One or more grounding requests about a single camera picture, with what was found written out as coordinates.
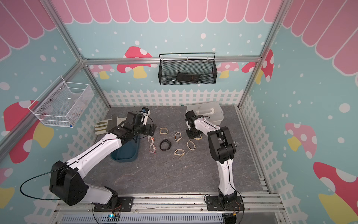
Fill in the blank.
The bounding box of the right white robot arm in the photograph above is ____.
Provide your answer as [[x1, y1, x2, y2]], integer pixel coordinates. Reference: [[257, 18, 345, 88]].
[[186, 111, 237, 208]]

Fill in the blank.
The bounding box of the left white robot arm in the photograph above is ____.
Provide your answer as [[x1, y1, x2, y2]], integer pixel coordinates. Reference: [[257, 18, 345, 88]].
[[49, 107, 156, 210]]

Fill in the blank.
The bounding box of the translucent white storage box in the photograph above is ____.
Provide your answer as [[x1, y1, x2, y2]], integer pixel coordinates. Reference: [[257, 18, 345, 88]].
[[186, 102, 224, 126]]

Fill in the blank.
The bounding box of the black watch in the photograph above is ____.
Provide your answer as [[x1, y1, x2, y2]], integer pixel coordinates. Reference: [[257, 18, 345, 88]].
[[159, 139, 172, 152]]

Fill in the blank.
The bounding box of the teal plastic tray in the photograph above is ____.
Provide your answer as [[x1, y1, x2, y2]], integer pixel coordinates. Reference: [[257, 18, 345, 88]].
[[111, 137, 140, 163]]

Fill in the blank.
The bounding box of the beige work glove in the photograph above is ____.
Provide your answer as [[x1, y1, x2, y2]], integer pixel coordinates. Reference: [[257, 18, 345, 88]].
[[94, 116, 126, 135]]

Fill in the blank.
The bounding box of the black item in basket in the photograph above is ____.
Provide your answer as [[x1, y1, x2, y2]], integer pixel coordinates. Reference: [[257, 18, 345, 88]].
[[176, 72, 200, 83]]

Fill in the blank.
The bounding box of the green circuit board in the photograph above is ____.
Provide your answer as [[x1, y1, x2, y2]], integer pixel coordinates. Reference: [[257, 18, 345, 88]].
[[106, 214, 120, 222]]

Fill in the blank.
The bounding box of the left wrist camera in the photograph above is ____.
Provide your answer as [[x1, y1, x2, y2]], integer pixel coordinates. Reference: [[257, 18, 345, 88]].
[[140, 107, 151, 126]]

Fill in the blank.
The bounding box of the black wire wall basket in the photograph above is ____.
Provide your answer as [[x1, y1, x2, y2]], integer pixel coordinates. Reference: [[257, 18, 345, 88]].
[[158, 52, 218, 85]]

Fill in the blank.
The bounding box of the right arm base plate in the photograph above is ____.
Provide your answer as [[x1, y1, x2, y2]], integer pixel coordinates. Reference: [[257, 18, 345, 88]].
[[204, 195, 245, 212]]

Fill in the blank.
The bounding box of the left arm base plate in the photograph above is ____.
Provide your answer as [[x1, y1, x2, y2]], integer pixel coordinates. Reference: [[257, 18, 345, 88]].
[[94, 197, 134, 212]]

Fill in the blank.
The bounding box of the white wire wall basket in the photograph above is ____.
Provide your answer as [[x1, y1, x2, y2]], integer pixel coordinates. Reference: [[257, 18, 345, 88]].
[[28, 76, 95, 128]]

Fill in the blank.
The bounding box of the grey cable duct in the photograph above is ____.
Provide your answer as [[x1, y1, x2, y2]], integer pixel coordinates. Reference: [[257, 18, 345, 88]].
[[57, 213, 224, 224]]

